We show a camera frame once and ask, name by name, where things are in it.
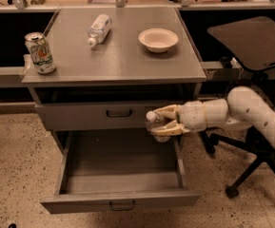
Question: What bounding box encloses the black drawer handle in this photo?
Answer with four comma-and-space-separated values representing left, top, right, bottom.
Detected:
109, 200, 136, 212
106, 109, 132, 118

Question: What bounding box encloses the closed upper grey drawer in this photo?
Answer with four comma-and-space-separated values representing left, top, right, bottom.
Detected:
35, 101, 184, 131

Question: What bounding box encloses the open lower grey drawer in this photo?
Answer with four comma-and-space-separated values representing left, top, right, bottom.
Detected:
41, 128, 200, 214

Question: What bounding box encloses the black lower drawer handle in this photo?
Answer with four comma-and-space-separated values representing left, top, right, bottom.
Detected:
109, 200, 136, 212

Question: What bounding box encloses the black office chair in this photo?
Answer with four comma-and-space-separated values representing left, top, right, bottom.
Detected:
207, 16, 275, 199

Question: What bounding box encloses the black upper drawer handle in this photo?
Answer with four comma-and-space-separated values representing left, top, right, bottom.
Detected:
106, 109, 132, 118

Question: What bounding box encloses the grey drawer cabinet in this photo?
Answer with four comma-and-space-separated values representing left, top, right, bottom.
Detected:
21, 6, 207, 154

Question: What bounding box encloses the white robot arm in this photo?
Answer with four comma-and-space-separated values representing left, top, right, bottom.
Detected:
146, 86, 275, 149

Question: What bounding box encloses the white paper bowl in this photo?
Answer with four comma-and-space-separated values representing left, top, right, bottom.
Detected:
138, 28, 179, 53

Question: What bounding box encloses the green white soda can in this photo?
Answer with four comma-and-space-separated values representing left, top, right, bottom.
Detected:
25, 32, 56, 74

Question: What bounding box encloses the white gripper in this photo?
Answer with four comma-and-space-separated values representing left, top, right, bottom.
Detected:
150, 101, 206, 136

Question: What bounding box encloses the labelled clear water bottle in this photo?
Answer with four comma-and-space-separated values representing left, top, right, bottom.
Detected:
88, 14, 111, 48

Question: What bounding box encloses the crinkled clear water bottle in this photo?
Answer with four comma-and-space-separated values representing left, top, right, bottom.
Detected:
146, 111, 169, 143

